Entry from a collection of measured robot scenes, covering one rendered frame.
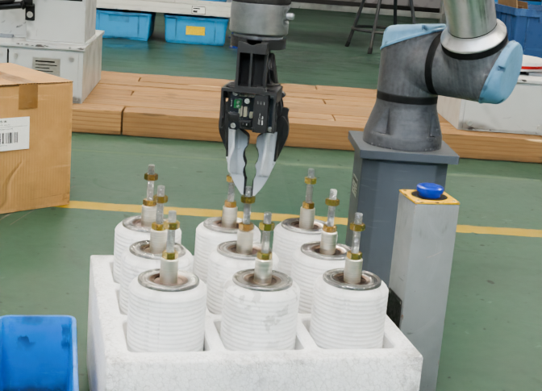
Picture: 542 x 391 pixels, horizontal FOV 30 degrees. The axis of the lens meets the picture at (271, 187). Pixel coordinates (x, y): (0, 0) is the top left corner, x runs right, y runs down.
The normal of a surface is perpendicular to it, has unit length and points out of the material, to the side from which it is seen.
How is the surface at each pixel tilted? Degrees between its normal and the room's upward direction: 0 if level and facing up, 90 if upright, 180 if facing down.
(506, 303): 0
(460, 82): 119
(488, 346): 0
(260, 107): 90
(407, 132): 72
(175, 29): 95
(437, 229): 90
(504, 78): 96
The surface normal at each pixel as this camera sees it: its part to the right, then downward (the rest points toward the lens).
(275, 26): 0.57, 0.25
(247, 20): -0.35, 0.22
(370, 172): -0.67, 0.13
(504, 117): 0.05, 0.25
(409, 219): -0.97, -0.02
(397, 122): -0.33, -0.10
